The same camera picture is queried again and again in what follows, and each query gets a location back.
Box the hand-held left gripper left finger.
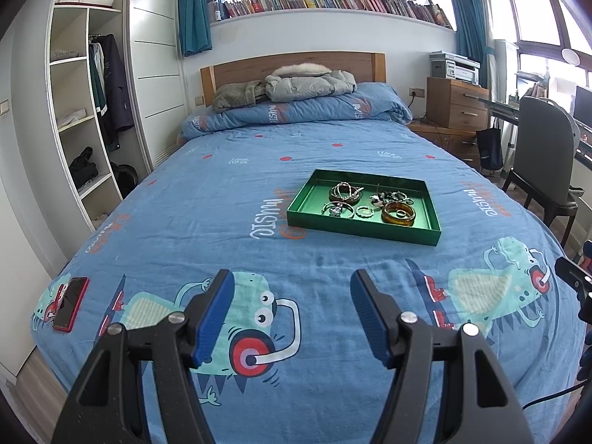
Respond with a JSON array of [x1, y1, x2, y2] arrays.
[[51, 268, 236, 444]]

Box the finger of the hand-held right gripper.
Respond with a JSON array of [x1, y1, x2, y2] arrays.
[[554, 256, 592, 324]]

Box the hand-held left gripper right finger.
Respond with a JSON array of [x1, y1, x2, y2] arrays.
[[350, 268, 535, 444]]

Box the plain silver bangle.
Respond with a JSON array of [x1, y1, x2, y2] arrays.
[[324, 201, 356, 219]]

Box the dark beaded bracelet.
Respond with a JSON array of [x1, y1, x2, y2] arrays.
[[370, 189, 414, 207]]

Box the green rectangular tray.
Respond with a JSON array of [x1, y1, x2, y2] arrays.
[[286, 169, 442, 247]]

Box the blue printed bed cover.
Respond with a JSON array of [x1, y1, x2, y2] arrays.
[[30, 120, 588, 444]]

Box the amber translucent bangle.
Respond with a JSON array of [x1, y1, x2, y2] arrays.
[[381, 201, 416, 227]]

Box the dark brown bangle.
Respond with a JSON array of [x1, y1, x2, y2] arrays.
[[329, 184, 365, 205]]

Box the grey upholstered chair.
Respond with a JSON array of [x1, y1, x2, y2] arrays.
[[502, 96, 583, 227]]

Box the red smartphone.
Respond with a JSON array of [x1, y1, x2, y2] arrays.
[[52, 276, 90, 332]]

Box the black tote bag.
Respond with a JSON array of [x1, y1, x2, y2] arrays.
[[476, 127, 504, 172]]

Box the black backpack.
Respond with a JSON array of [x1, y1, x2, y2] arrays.
[[110, 162, 139, 199]]

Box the computer monitor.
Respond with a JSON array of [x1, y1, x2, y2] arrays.
[[572, 85, 592, 125]]

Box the glass top desk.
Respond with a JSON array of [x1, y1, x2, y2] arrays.
[[478, 97, 592, 162]]

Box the black clothes pile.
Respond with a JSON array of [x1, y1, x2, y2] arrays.
[[68, 147, 99, 186]]

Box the tall wooden drawer cabinet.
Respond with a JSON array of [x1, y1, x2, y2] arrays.
[[425, 77, 490, 131]]

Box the folded blue printed duvet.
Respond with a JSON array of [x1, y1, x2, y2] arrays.
[[179, 82, 413, 142]]

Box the white standing air conditioner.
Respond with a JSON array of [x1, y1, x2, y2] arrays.
[[494, 39, 519, 102]]

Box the olive fur coat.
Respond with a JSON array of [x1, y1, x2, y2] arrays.
[[213, 80, 268, 112]]

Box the white printer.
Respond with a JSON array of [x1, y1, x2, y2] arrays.
[[429, 51, 481, 85]]

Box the grey down jacket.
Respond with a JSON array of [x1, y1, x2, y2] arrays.
[[265, 62, 357, 102]]

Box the dark hanging jacket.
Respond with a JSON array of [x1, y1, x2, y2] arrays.
[[99, 33, 135, 151]]

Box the wooden headboard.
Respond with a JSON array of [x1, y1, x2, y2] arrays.
[[200, 52, 386, 107]]

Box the green white hanging clothes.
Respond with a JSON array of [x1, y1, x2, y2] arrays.
[[89, 41, 109, 116]]

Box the white open wardrobe shelf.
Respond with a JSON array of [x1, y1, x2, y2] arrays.
[[46, 0, 153, 232]]

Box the white panelled wardrobe door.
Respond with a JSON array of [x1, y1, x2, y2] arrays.
[[125, 0, 190, 167]]

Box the long teal curtain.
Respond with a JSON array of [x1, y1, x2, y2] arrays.
[[448, 0, 495, 88]]

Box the short teal curtain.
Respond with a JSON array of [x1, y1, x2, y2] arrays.
[[178, 0, 213, 57]]

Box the row of books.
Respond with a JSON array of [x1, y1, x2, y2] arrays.
[[207, 0, 454, 28]]

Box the black cable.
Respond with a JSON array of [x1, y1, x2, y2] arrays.
[[522, 379, 592, 408]]

